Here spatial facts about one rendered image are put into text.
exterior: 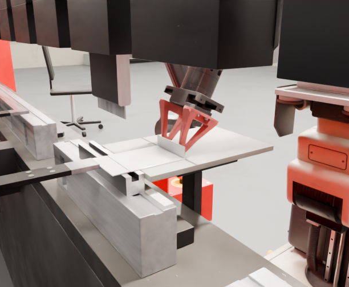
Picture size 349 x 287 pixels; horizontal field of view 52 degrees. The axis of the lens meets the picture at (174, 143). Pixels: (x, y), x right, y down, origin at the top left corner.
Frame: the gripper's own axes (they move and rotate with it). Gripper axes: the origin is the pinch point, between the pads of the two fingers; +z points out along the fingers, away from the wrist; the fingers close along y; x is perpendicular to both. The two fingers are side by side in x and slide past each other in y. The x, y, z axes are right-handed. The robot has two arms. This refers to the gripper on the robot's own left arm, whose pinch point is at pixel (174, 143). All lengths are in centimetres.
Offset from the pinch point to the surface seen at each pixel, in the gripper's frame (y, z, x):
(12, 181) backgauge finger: -0.1, 13.0, -23.2
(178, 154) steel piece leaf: 3.0, 1.4, -0.6
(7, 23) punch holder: -53, -11, -23
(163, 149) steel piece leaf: -1.1, 1.7, -0.8
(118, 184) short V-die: 3.5, 8.8, -9.5
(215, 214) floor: -117, 39, 144
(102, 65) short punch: -1.1, -6.9, -17.2
